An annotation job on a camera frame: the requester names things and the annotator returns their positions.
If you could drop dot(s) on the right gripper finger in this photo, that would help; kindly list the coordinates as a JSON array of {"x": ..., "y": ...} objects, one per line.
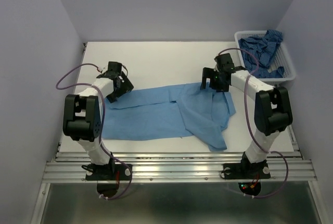
[
  {"x": 209, "y": 73},
  {"x": 206, "y": 82}
]

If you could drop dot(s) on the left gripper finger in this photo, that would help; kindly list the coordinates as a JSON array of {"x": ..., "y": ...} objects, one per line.
[
  {"x": 126, "y": 85},
  {"x": 113, "y": 97}
]

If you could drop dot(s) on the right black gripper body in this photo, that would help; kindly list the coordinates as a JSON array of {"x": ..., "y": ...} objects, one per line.
[{"x": 221, "y": 86}]

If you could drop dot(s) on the light blue long sleeve shirt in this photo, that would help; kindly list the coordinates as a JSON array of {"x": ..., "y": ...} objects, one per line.
[{"x": 173, "y": 111}]

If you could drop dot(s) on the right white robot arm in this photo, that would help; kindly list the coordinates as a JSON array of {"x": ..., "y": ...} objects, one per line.
[{"x": 272, "y": 115}]

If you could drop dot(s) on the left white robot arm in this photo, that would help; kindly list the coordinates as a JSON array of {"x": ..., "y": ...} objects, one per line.
[{"x": 83, "y": 120}]

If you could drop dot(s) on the dark blue patterned shirt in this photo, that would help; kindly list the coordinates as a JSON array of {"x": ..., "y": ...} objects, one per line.
[{"x": 264, "y": 48}]

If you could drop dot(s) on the white plastic basket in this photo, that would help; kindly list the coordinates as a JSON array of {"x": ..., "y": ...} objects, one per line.
[{"x": 282, "y": 58}]

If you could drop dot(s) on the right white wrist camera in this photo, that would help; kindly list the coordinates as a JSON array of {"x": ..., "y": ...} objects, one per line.
[{"x": 216, "y": 68}]

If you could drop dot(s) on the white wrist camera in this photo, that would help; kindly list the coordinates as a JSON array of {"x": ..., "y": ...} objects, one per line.
[
  {"x": 216, "y": 68},
  {"x": 102, "y": 70}
]

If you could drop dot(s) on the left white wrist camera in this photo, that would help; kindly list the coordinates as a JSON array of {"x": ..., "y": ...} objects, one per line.
[{"x": 102, "y": 70}]

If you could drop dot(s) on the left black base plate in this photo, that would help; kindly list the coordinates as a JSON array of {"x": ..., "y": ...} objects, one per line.
[{"x": 115, "y": 172}]

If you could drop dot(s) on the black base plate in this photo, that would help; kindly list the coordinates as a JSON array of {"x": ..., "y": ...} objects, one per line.
[
  {"x": 115, "y": 172},
  {"x": 238, "y": 171}
]

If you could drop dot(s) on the aluminium mounting rail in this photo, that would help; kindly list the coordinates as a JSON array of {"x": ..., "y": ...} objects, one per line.
[{"x": 177, "y": 167}]

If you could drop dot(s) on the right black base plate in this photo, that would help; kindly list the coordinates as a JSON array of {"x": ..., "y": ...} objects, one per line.
[{"x": 238, "y": 171}]

